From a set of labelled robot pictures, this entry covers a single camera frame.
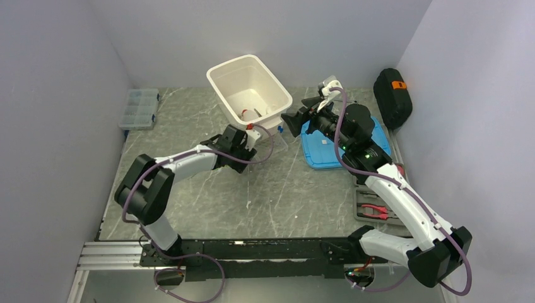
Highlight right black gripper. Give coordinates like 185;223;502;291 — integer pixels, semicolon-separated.
281;95;353;152

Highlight blue plastic tray lid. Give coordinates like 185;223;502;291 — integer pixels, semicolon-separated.
300;116;392;169

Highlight white plastic bin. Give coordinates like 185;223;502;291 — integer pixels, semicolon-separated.
206;54;293;140

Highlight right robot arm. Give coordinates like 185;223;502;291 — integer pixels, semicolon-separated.
281;104;473;295

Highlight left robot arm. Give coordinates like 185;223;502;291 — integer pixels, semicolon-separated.
114;125;261;265

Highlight clear test tube rack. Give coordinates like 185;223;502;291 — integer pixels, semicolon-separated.
267;134;288;154

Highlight black tool case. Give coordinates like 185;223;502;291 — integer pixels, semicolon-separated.
373;68;413;130

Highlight clear compartment organizer box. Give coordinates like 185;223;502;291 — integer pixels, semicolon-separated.
118;88;160;131

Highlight grey tool set tray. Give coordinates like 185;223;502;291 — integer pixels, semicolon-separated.
353;176;404;226

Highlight red pliers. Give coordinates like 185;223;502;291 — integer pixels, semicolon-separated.
357;204;397;221

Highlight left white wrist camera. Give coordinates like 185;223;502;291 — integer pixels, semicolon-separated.
245;123;262;151

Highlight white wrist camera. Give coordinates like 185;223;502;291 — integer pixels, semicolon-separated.
245;123;262;151
317;75;343;112

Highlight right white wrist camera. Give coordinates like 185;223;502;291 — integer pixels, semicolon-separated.
317;75;343;112

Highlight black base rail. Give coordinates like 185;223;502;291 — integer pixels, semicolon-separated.
139;237;386;282

